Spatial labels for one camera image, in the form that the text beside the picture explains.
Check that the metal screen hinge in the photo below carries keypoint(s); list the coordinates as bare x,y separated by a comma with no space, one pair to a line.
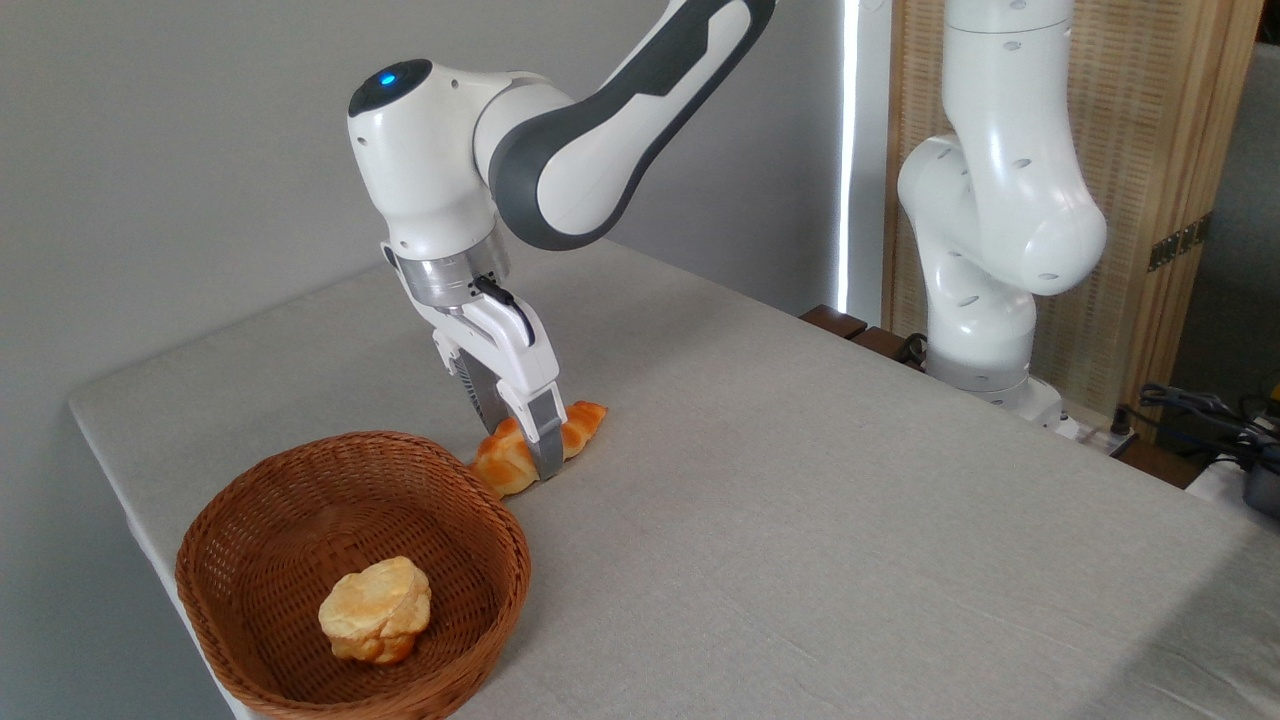
1180,242

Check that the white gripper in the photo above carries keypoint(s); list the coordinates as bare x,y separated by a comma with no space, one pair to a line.
505,350

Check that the wooden woven folding screen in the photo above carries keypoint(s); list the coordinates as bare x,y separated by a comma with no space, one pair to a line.
1150,120

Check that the white power strip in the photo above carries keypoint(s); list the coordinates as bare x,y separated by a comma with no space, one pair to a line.
1095,437

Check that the dark brown wooden block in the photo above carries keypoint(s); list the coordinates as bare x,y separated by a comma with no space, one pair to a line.
885,345
833,321

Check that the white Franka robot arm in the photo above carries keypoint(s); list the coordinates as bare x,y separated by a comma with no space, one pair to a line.
430,150

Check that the braided golden bread loaf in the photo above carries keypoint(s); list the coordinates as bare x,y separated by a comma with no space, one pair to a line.
503,465

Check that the grey tablecloth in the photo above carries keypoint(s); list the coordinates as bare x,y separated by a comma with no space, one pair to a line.
800,520

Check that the round pale bread bun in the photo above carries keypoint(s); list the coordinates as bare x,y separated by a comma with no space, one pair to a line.
375,605

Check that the brown wicker basket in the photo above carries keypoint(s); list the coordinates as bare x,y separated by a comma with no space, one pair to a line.
270,510

